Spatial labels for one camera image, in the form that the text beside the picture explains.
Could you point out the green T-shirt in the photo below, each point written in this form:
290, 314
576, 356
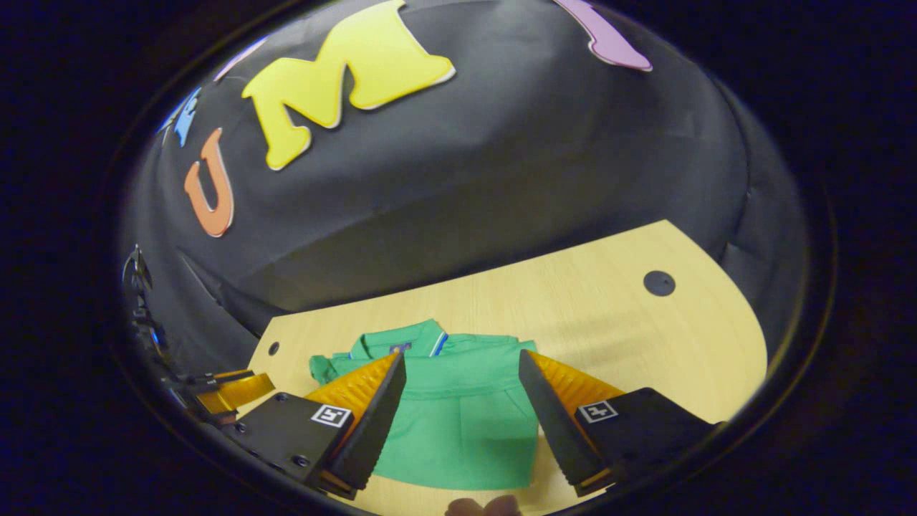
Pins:
466, 430

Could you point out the black backdrop cloth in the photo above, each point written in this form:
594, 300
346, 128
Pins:
501, 165

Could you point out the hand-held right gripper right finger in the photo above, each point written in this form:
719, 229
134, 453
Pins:
555, 430

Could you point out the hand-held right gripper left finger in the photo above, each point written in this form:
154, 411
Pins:
376, 430

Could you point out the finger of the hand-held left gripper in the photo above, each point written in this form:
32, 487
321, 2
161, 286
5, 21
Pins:
215, 380
240, 394

